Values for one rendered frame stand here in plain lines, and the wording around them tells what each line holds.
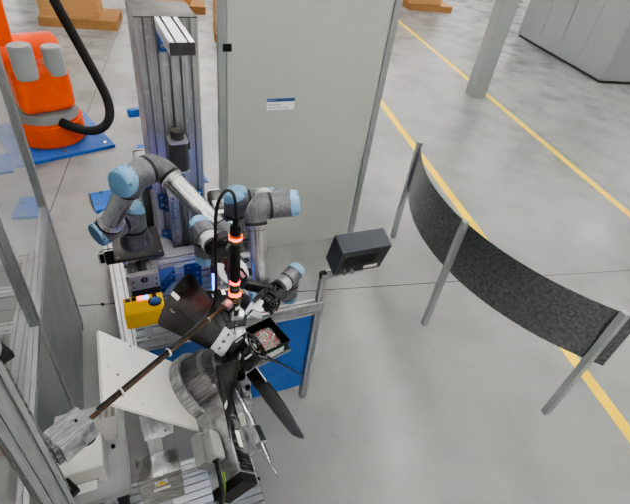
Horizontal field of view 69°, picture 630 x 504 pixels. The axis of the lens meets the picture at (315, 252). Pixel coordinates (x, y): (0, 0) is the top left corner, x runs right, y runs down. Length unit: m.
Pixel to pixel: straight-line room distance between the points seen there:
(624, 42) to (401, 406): 8.84
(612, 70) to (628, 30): 0.71
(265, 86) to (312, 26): 0.47
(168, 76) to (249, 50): 1.04
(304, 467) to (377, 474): 0.41
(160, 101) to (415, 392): 2.30
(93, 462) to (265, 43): 2.43
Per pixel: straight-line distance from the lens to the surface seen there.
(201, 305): 1.62
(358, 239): 2.16
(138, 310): 2.04
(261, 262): 1.98
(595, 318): 2.97
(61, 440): 1.35
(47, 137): 5.42
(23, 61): 5.13
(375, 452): 2.94
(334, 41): 3.31
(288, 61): 3.23
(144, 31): 2.12
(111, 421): 1.99
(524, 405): 3.49
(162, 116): 2.25
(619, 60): 10.90
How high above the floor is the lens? 2.55
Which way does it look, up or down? 40 degrees down
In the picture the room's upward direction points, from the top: 9 degrees clockwise
